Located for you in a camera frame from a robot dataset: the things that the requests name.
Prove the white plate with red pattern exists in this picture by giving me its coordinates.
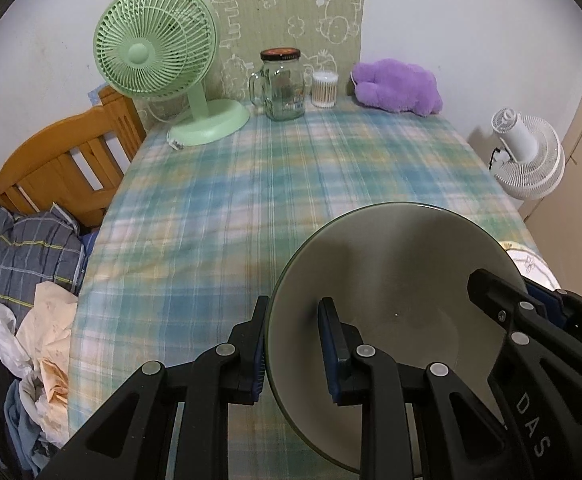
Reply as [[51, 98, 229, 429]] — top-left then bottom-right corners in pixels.
[[498, 241, 562, 293]]

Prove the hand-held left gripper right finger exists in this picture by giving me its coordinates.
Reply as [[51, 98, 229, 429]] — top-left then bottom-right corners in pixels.
[[317, 297, 509, 480]]

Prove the purple plush toy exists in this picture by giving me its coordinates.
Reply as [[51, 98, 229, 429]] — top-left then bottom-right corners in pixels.
[[349, 58, 444, 118]]

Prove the grey-green floral ceramic bowl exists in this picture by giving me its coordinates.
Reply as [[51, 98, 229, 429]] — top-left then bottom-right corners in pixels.
[[266, 201, 529, 476]]

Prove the peach cloth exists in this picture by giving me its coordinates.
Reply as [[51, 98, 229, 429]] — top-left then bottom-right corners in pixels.
[[16, 280, 79, 448]]

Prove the green desk fan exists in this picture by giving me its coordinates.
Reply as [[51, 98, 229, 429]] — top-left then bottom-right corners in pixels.
[[94, 0, 250, 147]]

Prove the plaid tablecloth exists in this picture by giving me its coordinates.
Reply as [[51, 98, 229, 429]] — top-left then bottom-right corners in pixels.
[[66, 97, 542, 480]]

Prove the cotton swab container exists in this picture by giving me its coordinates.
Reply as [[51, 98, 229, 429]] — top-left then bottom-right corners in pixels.
[[311, 71, 339, 109]]

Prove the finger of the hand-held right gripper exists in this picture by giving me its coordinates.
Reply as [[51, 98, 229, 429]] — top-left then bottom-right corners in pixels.
[[467, 269, 547, 346], [524, 280, 582, 336]]

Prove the glass jar mug with lid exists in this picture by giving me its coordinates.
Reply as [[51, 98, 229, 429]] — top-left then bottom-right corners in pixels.
[[249, 47, 306, 122]]

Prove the white cloth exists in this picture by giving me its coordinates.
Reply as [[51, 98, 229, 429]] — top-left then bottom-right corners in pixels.
[[0, 304, 32, 376]]

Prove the green printed board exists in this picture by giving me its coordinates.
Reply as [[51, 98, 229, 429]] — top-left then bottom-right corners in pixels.
[[206, 0, 369, 103]]

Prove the white fan cable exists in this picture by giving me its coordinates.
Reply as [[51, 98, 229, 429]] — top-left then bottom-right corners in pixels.
[[143, 100, 194, 150]]

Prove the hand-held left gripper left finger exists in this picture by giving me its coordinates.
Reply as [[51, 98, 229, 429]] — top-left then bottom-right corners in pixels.
[[36, 295, 271, 480]]

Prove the white clip fan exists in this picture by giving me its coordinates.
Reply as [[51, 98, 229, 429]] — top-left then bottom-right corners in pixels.
[[488, 107, 566, 200]]

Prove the blue cloth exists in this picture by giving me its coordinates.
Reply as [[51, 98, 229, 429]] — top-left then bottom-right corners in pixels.
[[3, 377, 59, 478]]

